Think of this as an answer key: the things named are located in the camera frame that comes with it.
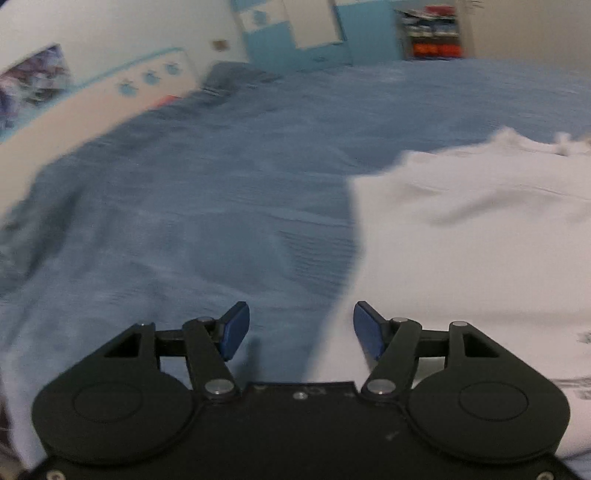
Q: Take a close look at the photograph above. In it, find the white printed t-shirt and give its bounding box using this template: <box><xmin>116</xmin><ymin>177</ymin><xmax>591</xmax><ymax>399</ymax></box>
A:
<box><xmin>305</xmin><ymin>128</ymin><xmax>590</xmax><ymax>457</ymax></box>

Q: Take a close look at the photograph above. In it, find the blue bedspread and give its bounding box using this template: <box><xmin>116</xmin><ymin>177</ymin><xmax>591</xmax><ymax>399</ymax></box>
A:
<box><xmin>0</xmin><ymin>57</ymin><xmax>591</xmax><ymax>471</ymax></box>

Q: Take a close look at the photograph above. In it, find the white blue headboard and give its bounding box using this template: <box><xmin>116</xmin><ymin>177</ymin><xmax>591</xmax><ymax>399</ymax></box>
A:
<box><xmin>1</xmin><ymin>48</ymin><xmax>199</xmax><ymax>210</ymax></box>

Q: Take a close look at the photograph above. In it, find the blue pillow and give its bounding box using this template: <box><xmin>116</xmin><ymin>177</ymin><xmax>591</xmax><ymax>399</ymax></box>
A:
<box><xmin>201</xmin><ymin>62</ymin><xmax>283</xmax><ymax>96</ymax></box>

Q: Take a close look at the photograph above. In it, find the shoe rack with shoes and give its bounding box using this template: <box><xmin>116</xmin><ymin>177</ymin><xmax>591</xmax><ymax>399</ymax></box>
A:
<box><xmin>394</xmin><ymin>4</ymin><xmax>464</xmax><ymax>61</ymax></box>

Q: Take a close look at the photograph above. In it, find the purple poster above headboard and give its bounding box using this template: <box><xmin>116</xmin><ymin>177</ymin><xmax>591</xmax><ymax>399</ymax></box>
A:
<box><xmin>1</xmin><ymin>44</ymin><xmax>72</xmax><ymax>133</ymax></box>

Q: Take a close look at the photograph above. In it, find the blue white wardrobe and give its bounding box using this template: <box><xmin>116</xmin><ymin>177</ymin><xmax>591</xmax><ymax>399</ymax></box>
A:
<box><xmin>230</xmin><ymin>0</ymin><xmax>403</xmax><ymax>74</ymax></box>

